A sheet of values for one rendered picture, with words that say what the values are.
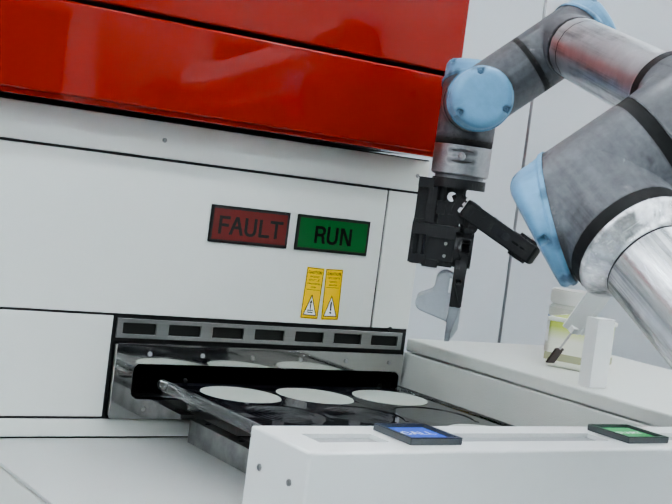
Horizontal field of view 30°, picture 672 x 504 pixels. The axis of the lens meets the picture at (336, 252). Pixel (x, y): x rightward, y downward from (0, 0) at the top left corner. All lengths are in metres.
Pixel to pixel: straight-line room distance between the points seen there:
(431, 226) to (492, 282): 2.25
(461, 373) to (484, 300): 2.15
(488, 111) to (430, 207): 0.19
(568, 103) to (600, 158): 2.86
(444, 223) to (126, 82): 0.45
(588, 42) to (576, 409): 0.44
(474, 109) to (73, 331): 0.55
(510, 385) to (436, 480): 0.58
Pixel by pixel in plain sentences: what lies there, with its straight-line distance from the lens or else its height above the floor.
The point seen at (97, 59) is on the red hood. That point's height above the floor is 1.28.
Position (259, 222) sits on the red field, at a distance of 1.64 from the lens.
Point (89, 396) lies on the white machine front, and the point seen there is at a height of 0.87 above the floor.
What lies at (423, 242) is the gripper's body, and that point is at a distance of 1.62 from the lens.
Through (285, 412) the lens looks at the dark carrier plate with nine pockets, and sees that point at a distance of 1.47.
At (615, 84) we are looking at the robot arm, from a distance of 1.32.
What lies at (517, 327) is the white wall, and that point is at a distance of 3.95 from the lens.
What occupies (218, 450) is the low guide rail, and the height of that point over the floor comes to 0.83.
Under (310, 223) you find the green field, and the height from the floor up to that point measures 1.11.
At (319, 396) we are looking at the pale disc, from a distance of 1.60.
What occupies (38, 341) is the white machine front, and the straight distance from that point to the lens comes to 1.54.
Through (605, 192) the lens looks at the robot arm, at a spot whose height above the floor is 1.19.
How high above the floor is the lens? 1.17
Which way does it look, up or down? 3 degrees down
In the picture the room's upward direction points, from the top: 7 degrees clockwise
